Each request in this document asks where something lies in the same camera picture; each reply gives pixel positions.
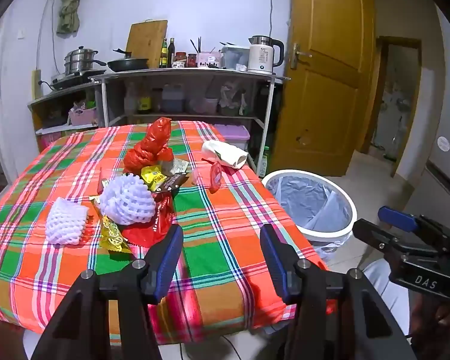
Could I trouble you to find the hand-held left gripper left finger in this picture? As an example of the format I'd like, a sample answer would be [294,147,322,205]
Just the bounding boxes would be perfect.
[30,224,184,360]

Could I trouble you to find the white shelf unit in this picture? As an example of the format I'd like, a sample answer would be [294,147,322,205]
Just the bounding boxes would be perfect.
[89,67,291,179]

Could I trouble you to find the white electric kettle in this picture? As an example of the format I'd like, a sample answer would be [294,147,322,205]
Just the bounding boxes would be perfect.
[247,35,285,74]

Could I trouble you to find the wooden cutting board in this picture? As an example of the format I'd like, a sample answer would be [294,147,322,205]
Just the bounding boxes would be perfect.
[125,20,169,69]

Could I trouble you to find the small red packet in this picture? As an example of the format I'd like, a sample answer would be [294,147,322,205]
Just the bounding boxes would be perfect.
[209,162,224,194]

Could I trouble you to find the clear plastic food container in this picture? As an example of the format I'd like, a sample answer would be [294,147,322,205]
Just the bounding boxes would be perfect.
[221,44,250,70]

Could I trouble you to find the white trash bin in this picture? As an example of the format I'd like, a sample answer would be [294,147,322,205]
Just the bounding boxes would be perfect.
[262,169,358,263]

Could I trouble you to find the steel steamer pot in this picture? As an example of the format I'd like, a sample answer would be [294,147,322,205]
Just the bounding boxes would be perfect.
[64,46,107,75]

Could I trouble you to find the clear plastic tub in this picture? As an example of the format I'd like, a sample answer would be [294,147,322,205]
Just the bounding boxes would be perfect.
[189,97,219,115]

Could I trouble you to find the wooden low cabinet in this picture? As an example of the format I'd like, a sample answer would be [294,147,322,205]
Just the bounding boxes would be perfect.
[27,80,106,154]

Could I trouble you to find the yellow label oil bottle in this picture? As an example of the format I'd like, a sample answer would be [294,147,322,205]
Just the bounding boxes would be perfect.
[136,82,153,115]

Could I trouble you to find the wooden door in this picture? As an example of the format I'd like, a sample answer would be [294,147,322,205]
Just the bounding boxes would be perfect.
[270,0,376,178]

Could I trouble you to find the silver snack wrapper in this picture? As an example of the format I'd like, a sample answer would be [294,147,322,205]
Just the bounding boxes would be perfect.
[165,157,190,175]

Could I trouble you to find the brown snack wrapper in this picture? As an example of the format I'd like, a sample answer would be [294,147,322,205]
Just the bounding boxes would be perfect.
[159,172,190,193]

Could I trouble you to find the white plastic bag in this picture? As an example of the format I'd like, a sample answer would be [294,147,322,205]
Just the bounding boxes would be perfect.
[202,139,249,170]

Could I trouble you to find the black induction cooker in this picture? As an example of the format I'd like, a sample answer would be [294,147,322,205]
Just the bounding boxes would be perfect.
[49,69,107,91]

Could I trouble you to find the pink chopstick holder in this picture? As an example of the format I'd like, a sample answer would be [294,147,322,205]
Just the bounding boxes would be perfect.
[197,50,222,69]

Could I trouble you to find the green hanging cloth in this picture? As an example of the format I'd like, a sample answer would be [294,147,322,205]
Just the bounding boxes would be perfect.
[56,0,84,35]

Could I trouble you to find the red foil wrapper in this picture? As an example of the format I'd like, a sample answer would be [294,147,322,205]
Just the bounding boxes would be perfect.
[124,191,175,248]

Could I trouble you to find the black frying pan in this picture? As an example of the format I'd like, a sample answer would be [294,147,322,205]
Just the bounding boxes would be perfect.
[107,49,150,73]

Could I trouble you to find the crumpled plastic bags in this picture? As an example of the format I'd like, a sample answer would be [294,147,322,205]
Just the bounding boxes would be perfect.
[219,80,249,117]

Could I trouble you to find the red plastic bag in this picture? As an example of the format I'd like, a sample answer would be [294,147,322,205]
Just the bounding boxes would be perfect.
[124,117,173,175]

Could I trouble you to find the round white foam fruit net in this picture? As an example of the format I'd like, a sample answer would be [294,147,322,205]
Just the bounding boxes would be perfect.
[98,174,157,226]

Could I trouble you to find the plaid tablecloth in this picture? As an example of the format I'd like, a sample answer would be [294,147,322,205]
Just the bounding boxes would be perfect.
[0,120,329,346]

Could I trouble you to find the pink plastic basket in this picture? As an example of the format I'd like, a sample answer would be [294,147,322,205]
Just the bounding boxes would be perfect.
[69,107,98,127]

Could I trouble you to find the yellow snack wrapper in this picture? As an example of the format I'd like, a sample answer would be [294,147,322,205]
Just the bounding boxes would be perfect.
[140,165,167,192]

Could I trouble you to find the clear bin liner bag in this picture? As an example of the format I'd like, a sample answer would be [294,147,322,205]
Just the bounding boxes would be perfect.
[266,175,352,259]

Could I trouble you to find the light grey clothing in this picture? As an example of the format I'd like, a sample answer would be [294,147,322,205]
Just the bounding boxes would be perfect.
[360,259,412,346]

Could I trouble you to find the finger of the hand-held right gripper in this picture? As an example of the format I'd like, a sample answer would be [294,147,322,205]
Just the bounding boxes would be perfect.
[352,218,409,257]
[378,205,450,244]

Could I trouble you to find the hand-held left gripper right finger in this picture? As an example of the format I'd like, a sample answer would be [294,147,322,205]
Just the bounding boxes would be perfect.
[260,223,419,360]

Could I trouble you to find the gold foil wrapper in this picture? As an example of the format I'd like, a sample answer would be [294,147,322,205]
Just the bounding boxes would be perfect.
[97,214,132,254]

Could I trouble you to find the grey plastic jug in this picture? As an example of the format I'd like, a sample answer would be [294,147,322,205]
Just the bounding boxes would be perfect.
[160,84,187,113]

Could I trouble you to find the metal door handle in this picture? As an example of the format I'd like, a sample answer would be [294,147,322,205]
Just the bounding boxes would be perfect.
[290,43,312,69]

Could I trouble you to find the green plastic bottle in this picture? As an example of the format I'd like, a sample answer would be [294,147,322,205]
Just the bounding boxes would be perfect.
[257,146,271,179]

